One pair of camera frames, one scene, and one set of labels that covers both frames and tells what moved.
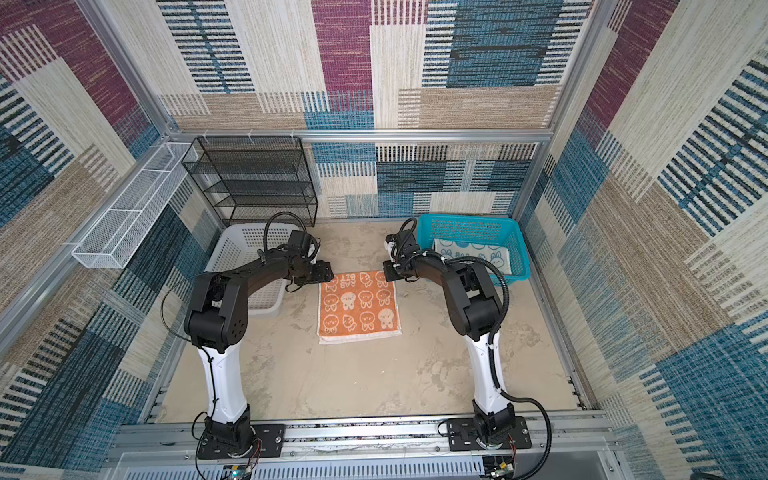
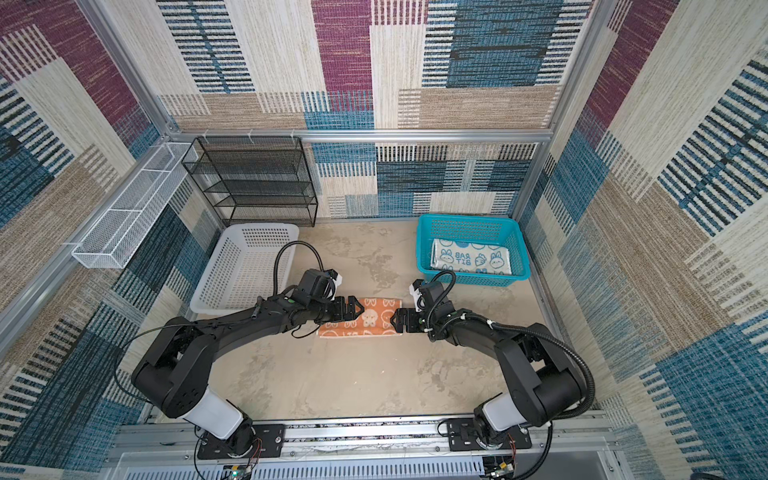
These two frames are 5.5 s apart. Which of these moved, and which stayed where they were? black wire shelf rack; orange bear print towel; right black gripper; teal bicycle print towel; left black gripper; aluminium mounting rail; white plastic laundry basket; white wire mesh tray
Moved: left black gripper; right black gripper; orange bear print towel
Stayed: aluminium mounting rail; teal bicycle print towel; black wire shelf rack; white plastic laundry basket; white wire mesh tray
